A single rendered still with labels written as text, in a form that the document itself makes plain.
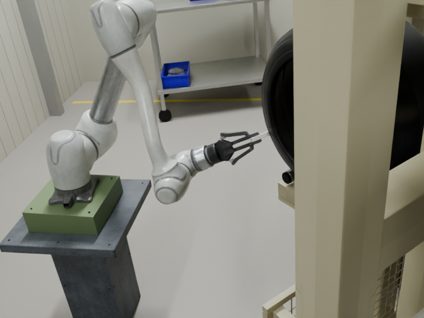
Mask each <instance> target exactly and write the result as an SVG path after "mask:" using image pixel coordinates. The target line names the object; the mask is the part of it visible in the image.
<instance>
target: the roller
mask: <svg viewBox="0 0 424 318"><path fill-rule="evenodd" d="M282 179H283V181H284V182H285V183H286V184H290V183H292V182H294V181H295V173H294V172H293V171H292V170H291V169H289V170H287V171H286V172H284V173H282Z"/></svg>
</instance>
